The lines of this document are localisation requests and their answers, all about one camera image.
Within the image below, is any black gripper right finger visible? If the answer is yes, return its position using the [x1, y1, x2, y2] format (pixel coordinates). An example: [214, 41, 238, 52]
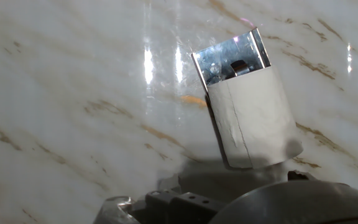
[287, 169, 317, 182]

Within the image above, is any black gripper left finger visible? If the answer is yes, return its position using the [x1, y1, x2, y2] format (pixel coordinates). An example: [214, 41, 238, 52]
[93, 189, 227, 224]

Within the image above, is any chrome paper roll holder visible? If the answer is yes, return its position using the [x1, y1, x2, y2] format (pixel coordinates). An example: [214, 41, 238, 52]
[191, 27, 272, 169]

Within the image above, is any marble pattern board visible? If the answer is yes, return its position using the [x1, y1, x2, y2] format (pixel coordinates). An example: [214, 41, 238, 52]
[0, 0, 358, 224]

